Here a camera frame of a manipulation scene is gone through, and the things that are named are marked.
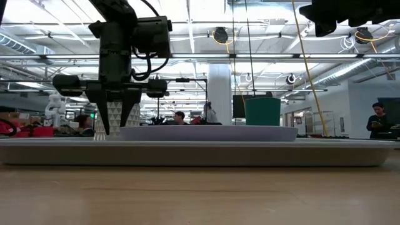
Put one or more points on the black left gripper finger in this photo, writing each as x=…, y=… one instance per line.
x=101, y=106
x=128, y=103

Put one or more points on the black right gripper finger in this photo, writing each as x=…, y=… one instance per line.
x=325, y=9

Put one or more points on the lavender round plate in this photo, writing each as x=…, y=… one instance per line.
x=206, y=133

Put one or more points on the teal plastic cup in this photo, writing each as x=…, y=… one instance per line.
x=262, y=112

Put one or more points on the grey plastic tray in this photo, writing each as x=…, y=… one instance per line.
x=200, y=154

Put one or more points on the succulent in white patterned pot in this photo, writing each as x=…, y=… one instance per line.
x=115, y=115

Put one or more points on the person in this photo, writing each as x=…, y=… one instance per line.
x=84, y=122
x=211, y=115
x=179, y=117
x=379, y=125

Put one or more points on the white robot figure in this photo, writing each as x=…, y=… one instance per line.
x=55, y=109

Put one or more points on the red background object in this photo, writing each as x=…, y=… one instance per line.
x=37, y=132

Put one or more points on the white building column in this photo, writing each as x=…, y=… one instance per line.
x=219, y=93

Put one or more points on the black background monitor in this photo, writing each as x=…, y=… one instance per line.
x=239, y=106

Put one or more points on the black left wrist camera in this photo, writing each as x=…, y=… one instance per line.
x=153, y=36

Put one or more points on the black background station frame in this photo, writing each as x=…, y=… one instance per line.
x=182, y=80

